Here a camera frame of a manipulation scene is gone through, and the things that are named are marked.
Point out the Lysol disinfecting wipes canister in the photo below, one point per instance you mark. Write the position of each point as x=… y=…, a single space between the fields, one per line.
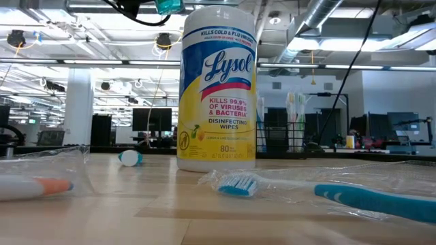
x=218 y=102

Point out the blue toothbrush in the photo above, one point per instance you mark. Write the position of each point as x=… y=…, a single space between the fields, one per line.
x=357 y=200

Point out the ceiling light strip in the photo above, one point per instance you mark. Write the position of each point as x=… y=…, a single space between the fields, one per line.
x=92 y=62
x=289 y=65

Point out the black office monitor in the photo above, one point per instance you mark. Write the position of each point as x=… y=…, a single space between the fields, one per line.
x=151 y=119

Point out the white building pillar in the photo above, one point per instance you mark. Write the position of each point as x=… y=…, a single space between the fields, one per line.
x=78 y=112

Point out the black office cabinet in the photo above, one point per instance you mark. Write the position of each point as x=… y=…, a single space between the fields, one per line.
x=100 y=131

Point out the round ceiling sensor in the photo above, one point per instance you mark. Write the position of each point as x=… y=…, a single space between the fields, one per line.
x=274 y=18

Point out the grey office chair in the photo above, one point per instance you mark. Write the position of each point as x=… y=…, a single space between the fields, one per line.
x=50 y=138

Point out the black mesh organizer caddy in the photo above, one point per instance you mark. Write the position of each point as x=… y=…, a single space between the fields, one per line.
x=276 y=143

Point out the wrapped white orange toothbrush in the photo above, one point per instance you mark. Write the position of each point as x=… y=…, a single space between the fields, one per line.
x=20 y=188

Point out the yellow cup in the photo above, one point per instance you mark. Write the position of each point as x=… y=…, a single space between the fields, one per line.
x=350 y=143

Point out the dark desk monitor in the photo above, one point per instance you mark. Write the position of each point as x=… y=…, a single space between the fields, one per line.
x=403 y=120

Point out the black ceiling camera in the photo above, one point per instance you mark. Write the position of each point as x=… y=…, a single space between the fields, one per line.
x=163 y=41
x=16 y=38

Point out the silver ventilation duct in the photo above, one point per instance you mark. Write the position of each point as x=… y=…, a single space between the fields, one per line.
x=320 y=13

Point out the black rectangular rig frame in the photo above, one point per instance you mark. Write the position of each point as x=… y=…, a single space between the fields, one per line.
x=325 y=94

